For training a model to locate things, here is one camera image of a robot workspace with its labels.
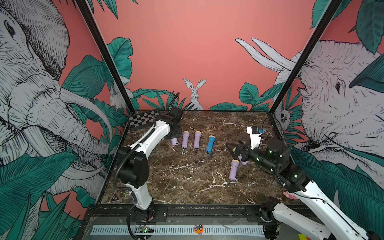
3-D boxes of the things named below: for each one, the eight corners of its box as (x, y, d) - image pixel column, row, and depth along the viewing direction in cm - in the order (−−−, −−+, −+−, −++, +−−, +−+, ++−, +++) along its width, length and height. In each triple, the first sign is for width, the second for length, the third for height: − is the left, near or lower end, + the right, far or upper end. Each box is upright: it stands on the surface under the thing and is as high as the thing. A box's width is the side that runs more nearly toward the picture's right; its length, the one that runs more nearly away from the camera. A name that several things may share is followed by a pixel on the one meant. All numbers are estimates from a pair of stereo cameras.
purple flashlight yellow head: (192, 147, 102) (192, 145, 99) (195, 133, 109) (195, 130, 107) (199, 148, 101) (199, 145, 99) (201, 134, 109) (201, 131, 106)
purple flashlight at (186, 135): (181, 147, 101) (180, 145, 99) (184, 133, 109) (183, 130, 106) (187, 148, 101) (186, 145, 98) (189, 134, 109) (189, 131, 106)
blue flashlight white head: (204, 151, 100) (204, 148, 97) (209, 137, 107) (209, 134, 105) (211, 153, 99) (212, 150, 96) (215, 139, 106) (216, 136, 104)
